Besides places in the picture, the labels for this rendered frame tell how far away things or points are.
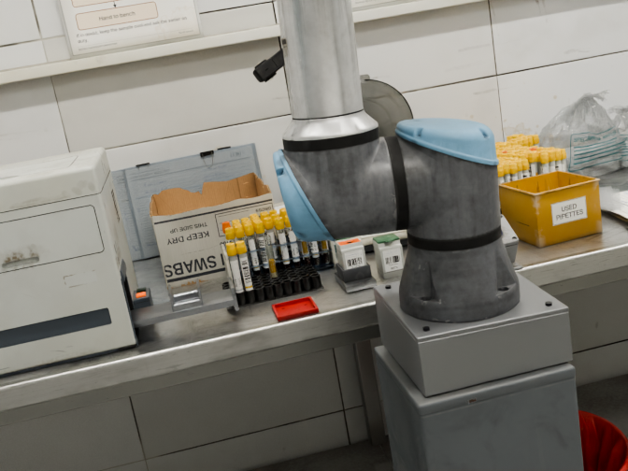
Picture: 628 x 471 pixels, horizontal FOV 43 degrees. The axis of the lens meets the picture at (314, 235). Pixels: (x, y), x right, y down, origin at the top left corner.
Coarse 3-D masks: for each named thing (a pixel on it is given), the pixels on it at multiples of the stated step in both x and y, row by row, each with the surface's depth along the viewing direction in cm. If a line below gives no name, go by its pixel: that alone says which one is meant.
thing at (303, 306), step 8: (280, 304) 133; (288, 304) 133; (296, 304) 133; (304, 304) 132; (312, 304) 131; (280, 312) 130; (288, 312) 130; (296, 312) 127; (304, 312) 127; (312, 312) 127; (280, 320) 127
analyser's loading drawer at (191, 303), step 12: (168, 288) 130; (180, 300) 133; (192, 300) 132; (204, 300) 131; (216, 300) 130; (228, 300) 129; (132, 312) 131; (144, 312) 130; (156, 312) 129; (168, 312) 128; (180, 312) 128; (192, 312) 128; (144, 324) 127
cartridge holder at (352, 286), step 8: (336, 264) 139; (368, 264) 136; (336, 272) 142; (344, 272) 135; (352, 272) 136; (360, 272) 136; (368, 272) 136; (336, 280) 141; (344, 280) 136; (352, 280) 136; (360, 280) 136; (368, 280) 135; (376, 280) 135; (344, 288) 136; (352, 288) 134; (360, 288) 135; (368, 288) 135
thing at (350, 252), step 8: (344, 240) 138; (352, 240) 137; (360, 240) 137; (336, 248) 139; (344, 248) 136; (352, 248) 135; (360, 248) 135; (344, 256) 135; (352, 256) 135; (360, 256) 136; (344, 264) 135; (352, 264) 136; (360, 264) 136
